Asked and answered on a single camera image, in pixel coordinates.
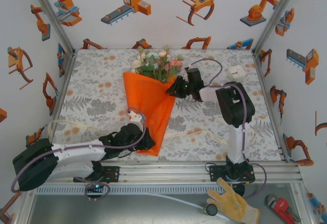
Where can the orange wrapping paper sheet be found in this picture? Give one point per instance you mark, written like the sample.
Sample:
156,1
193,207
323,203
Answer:
148,101

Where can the fake flower bouquet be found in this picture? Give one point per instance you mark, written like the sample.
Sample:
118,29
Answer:
150,67

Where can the cream ribbon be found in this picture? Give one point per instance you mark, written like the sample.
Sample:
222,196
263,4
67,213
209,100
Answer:
184,133

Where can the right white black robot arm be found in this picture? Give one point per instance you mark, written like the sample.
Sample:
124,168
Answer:
235,101

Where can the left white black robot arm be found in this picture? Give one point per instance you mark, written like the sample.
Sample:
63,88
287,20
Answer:
33,165

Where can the white square alarm clock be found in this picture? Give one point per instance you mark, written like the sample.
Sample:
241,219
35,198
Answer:
236,72

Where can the small circuit board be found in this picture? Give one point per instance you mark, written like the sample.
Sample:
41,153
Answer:
95,188

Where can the white plastic tube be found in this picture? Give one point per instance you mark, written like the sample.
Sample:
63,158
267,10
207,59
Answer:
178,200

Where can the black round disc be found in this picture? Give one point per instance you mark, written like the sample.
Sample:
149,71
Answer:
240,190

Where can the yellow work glove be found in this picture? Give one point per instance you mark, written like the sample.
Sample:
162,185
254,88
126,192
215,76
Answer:
235,204

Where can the red pipe wrench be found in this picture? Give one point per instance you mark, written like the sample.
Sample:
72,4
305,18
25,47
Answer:
282,206

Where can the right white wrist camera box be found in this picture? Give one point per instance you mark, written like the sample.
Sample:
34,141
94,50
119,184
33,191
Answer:
186,69

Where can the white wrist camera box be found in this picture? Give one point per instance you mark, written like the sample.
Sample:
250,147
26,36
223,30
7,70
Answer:
186,69
135,117

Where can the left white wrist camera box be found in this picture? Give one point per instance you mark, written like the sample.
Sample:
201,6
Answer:
135,117

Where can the aluminium front frame rail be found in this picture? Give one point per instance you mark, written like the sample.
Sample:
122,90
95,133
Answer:
166,173

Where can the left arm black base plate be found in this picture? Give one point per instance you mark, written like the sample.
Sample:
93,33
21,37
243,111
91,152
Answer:
113,174

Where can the right aluminium side rail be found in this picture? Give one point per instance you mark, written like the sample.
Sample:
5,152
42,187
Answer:
258,65

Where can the aluminium side rail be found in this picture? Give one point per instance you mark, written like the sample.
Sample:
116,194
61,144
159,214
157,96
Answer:
258,65
62,81

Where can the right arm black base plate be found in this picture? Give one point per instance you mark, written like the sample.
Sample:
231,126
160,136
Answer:
217,173

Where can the left aluminium side rail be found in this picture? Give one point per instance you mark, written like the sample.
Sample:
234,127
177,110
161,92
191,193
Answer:
62,81

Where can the right aluminium corner post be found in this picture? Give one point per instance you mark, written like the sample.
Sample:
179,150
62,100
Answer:
276,14

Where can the aluminium corner post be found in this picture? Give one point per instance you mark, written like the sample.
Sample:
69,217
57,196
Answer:
52,14
276,14

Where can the left aluminium corner post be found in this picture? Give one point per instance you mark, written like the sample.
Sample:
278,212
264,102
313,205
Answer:
52,14

